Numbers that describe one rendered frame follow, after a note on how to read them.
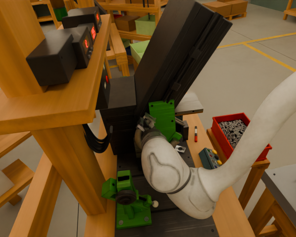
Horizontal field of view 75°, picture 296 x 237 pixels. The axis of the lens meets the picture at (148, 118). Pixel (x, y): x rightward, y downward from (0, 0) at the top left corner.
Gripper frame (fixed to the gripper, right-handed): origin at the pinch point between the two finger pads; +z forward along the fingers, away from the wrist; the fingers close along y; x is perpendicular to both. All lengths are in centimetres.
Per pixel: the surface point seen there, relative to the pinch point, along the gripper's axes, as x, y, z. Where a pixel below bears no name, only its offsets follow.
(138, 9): -85, 48, 266
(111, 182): 22.5, 1.9, -18.1
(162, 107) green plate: -8.9, -2.1, 3.4
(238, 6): -340, -164, 548
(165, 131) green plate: -0.4, -11.1, 4.7
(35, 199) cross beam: 30.0, 21.3, -31.6
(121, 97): 0.6, 13.7, 17.1
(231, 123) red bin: -25, -56, 33
